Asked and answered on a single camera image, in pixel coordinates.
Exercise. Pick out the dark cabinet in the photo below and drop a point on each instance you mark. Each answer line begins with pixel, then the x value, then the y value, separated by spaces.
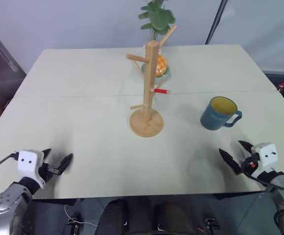
pixel 0 73

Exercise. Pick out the dark rounded shape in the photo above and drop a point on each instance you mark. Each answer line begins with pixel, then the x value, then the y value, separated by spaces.
pixel 113 218
pixel 172 218

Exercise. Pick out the blue ceramic mug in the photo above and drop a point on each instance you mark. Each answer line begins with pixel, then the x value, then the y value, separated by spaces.
pixel 213 120

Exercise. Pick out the red capped bottle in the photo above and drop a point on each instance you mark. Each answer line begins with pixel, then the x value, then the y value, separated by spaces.
pixel 281 88

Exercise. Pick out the green bowl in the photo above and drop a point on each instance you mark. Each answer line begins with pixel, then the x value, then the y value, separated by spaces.
pixel 163 77

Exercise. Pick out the pile of oranges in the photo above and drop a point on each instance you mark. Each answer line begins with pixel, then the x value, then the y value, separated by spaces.
pixel 162 65

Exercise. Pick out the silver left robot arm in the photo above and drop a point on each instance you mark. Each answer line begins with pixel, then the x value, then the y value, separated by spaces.
pixel 8 203

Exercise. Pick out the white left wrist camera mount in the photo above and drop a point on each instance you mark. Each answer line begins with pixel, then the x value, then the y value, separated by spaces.
pixel 29 162

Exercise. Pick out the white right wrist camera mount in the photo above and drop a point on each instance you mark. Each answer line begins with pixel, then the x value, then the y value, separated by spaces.
pixel 265 156

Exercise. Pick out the green leafy plant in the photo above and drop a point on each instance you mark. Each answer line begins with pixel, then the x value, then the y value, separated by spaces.
pixel 159 17

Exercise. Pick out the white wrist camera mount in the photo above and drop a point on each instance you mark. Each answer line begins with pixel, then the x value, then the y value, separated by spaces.
pixel 29 162
pixel 265 156

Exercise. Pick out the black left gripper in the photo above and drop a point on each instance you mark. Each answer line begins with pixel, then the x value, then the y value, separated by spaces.
pixel 46 171

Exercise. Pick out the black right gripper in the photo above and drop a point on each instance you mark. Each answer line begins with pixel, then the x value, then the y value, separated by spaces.
pixel 248 164

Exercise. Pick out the black stand pole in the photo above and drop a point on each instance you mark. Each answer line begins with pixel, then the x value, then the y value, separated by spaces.
pixel 214 22

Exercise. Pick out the red tape marker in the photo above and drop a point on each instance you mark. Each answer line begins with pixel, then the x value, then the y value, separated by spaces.
pixel 162 91

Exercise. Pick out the wooden mug tree stand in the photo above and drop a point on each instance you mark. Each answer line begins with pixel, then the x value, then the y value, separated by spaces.
pixel 148 98

